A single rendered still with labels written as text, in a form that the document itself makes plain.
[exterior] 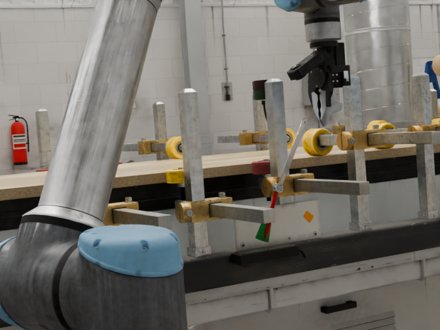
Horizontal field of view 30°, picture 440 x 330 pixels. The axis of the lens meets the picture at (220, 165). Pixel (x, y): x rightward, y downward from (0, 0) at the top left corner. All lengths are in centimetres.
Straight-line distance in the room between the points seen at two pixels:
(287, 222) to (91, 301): 100
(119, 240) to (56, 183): 22
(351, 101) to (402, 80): 384
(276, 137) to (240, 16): 806
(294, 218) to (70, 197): 91
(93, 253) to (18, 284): 18
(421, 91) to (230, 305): 83
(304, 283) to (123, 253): 110
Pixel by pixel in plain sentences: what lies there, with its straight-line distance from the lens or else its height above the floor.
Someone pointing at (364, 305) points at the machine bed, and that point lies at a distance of 263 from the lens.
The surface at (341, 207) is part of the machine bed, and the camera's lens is 250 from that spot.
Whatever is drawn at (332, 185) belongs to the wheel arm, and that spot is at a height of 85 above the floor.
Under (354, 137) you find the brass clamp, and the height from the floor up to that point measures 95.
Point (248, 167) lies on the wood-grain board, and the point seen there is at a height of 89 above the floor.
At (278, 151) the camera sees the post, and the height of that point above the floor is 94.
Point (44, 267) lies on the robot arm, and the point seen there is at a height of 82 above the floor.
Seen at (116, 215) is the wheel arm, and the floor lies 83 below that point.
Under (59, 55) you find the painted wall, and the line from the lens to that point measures 930.
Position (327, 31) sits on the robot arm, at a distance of 208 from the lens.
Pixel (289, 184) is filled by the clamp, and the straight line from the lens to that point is 211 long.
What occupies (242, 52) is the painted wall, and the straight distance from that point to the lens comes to 1008.
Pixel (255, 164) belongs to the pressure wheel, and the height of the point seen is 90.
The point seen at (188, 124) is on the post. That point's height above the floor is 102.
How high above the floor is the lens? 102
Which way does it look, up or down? 3 degrees down
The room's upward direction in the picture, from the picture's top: 4 degrees counter-clockwise
